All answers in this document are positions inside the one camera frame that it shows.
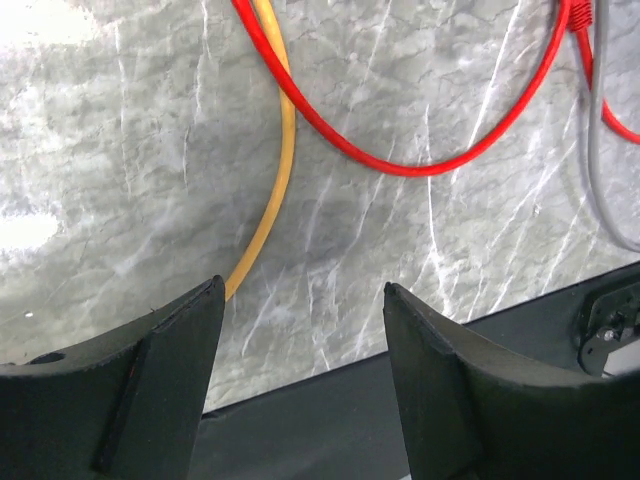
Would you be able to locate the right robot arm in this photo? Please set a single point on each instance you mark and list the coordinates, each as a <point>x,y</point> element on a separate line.
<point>608,321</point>

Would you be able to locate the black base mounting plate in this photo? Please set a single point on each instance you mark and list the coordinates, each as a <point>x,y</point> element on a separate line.
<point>345,424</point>

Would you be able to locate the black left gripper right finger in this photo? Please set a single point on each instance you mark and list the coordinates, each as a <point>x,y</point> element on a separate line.
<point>472,409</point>

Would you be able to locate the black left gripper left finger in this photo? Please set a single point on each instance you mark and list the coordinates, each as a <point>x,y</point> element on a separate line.
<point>123,405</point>

